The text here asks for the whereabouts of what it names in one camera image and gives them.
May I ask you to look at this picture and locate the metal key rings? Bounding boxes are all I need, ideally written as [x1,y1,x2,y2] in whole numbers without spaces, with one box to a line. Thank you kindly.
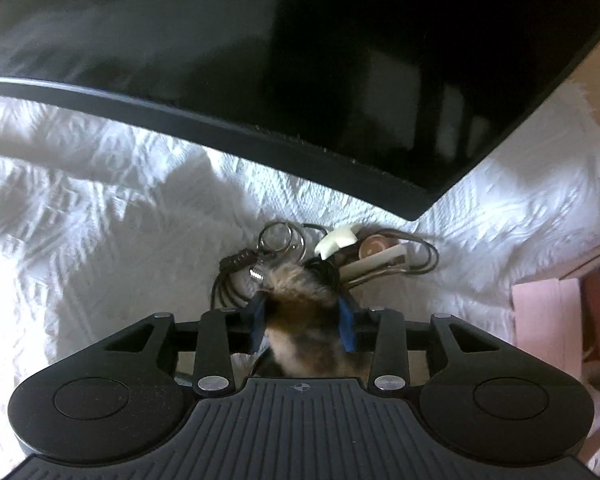
[258,219,307,258]

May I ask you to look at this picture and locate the black cable bundle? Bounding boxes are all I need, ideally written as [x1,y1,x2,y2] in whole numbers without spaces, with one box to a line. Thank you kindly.
[300,222,441,292]

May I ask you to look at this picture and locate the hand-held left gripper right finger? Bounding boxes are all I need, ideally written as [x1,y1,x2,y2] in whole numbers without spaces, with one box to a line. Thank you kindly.
[336,297,507,395]

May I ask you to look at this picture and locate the black computer monitor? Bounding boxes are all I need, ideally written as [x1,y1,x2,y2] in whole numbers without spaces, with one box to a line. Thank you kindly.
[0,0,600,222]

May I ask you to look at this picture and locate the brown furry keychain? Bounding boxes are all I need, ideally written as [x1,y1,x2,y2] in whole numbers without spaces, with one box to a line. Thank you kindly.
[261,261,347,380]

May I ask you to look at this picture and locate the white charm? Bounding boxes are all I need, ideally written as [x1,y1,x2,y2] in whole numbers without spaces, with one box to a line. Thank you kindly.
[313,225,359,262]

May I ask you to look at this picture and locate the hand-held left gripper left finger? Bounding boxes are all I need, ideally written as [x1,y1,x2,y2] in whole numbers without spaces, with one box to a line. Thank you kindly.
[101,292,269,397]

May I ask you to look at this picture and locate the black braided cord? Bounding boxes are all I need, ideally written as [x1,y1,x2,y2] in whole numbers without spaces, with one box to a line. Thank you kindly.
[211,251,262,310]

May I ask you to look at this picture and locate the white textured blanket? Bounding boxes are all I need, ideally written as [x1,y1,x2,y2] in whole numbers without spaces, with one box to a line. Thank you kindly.
[0,80,600,480]

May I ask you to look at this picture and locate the pink cardboard box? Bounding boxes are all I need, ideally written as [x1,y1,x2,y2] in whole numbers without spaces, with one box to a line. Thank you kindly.
[511,242,600,411]

